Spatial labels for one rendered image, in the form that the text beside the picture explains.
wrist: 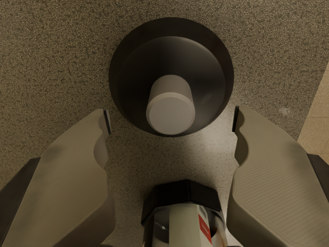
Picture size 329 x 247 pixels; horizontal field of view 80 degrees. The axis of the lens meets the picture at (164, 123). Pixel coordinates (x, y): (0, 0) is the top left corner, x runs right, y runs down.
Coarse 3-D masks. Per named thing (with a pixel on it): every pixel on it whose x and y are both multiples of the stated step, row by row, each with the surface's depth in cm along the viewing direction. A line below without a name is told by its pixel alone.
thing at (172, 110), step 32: (160, 32) 12; (192, 32) 12; (128, 64) 13; (160, 64) 12; (192, 64) 12; (224, 64) 13; (128, 96) 14; (160, 96) 11; (192, 96) 14; (224, 96) 14; (160, 128) 12; (192, 128) 15
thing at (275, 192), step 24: (240, 120) 10; (264, 120) 9; (240, 144) 9; (264, 144) 8; (288, 144) 8; (240, 168) 7; (264, 168) 7; (288, 168) 7; (312, 168) 7; (240, 192) 6; (264, 192) 6; (288, 192) 6; (312, 192) 6; (240, 216) 6; (264, 216) 5; (288, 216) 5; (312, 216) 5; (240, 240) 6; (264, 240) 5; (288, 240) 5; (312, 240) 5
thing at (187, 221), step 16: (160, 208) 21; (176, 208) 21; (192, 208) 20; (208, 208) 21; (160, 224) 20; (176, 224) 19; (192, 224) 19; (208, 224) 20; (160, 240) 19; (176, 240) 18; (192, 240) 18; (208, 240) 18; (224, 240) 20
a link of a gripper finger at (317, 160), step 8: (312, 160) 7; (320, 160) 7; (320, 168) 7; (328, 168) 7; (320, 176) 6; (328, 176) 6; (320, 184) 6; (328, 184) 6; (328, 192) 6; (328, 200) 6
